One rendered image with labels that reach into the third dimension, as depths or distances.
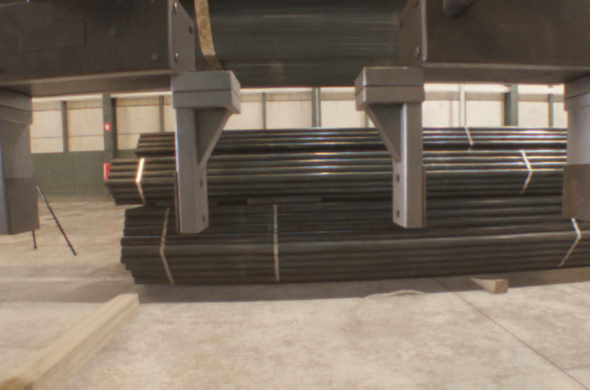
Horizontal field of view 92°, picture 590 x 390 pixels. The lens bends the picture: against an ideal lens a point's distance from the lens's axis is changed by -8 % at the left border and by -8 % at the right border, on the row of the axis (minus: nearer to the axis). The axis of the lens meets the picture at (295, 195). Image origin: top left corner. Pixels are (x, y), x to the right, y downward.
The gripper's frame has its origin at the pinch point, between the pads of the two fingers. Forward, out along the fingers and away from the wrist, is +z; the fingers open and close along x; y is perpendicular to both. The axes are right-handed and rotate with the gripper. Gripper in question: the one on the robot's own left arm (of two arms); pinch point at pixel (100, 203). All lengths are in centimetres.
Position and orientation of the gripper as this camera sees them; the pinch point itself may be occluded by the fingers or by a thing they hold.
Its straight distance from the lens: 25.1
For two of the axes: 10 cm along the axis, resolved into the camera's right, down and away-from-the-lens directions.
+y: 0.0, -0.7, 10.0
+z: 0.3, 10.0, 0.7
